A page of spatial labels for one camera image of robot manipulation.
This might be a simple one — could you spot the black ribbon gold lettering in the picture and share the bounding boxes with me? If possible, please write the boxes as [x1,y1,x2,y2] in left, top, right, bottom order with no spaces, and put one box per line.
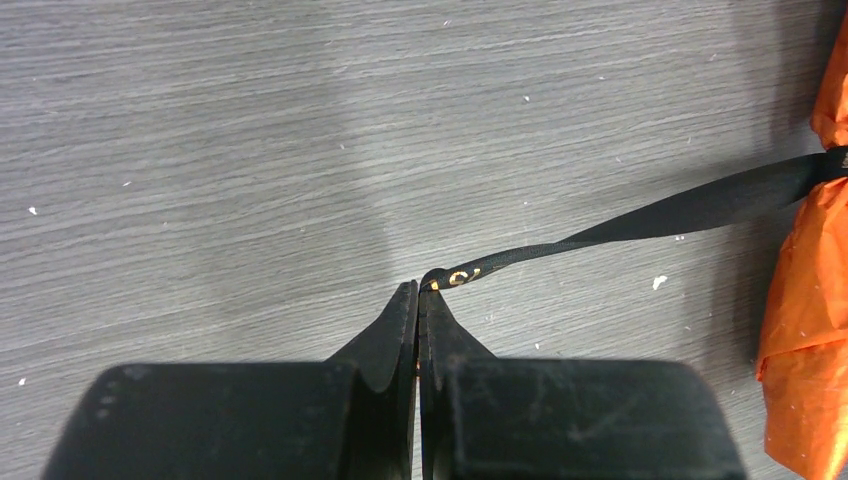
[421,146,847,291]

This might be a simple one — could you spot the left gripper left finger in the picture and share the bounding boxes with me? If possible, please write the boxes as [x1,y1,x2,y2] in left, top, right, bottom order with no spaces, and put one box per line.
[42,281,418,479]

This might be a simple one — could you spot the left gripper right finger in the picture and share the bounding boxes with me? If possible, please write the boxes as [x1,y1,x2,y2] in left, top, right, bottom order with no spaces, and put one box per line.
[418,292,747,479]

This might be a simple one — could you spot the orange flower bouquet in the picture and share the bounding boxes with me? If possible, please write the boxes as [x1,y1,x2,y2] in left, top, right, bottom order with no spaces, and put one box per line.
[756,27,847,479]

